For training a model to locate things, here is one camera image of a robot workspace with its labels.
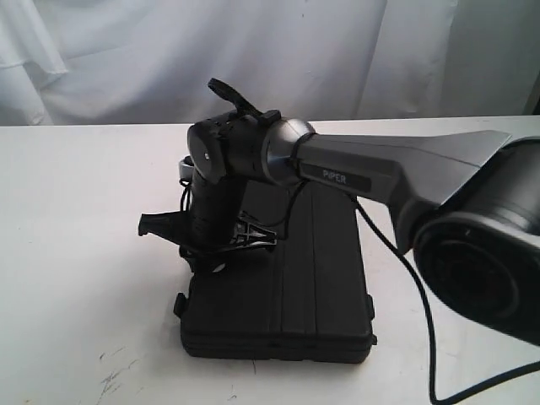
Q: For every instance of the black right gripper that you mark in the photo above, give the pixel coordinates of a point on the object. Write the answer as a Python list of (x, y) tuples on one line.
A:
[(214, 220)]

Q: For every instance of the black plastic tool case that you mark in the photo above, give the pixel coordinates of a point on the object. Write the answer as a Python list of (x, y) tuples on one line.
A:
[(306, 299)]

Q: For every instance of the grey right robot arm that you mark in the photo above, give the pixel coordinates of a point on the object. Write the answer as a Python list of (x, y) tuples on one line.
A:
[(465, 204)]

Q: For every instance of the white backdrop curtain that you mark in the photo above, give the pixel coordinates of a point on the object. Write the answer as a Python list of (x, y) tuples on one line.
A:
[(120, 62)]

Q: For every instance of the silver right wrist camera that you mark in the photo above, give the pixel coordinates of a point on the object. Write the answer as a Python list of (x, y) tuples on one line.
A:
[(186, 168)]

